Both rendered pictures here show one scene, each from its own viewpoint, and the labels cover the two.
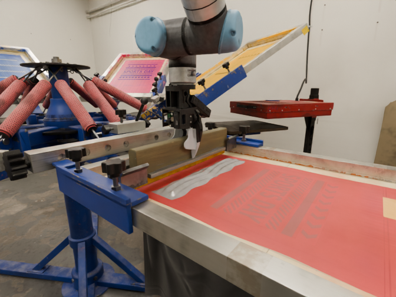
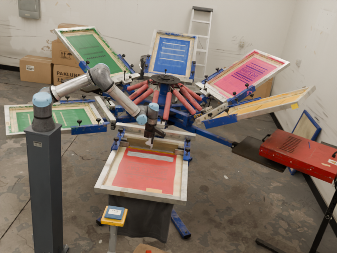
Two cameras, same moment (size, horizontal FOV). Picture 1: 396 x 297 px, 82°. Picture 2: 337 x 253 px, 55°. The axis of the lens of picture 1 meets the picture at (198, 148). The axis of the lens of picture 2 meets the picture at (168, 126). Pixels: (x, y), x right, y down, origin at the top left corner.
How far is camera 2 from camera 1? 2.18 m
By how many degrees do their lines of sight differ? 51
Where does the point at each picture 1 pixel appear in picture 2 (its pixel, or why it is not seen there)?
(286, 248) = (119, 172)
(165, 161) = (138, 144)
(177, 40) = not seen: hidden behind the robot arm
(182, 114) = (146, 132)
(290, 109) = (281, 158)
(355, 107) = not seen: outside the picture
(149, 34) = not seen: hidden behind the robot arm
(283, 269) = (106, 168)
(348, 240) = (129, 180)
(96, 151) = (135, 130)
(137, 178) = (125, 144)
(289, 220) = (131, 173)
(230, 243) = (109, 163)
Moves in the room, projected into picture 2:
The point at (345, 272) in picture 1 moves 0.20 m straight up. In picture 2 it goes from (116, 179) to (118, 154)
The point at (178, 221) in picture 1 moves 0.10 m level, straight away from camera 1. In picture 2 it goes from (111, 156) to (123, 153)
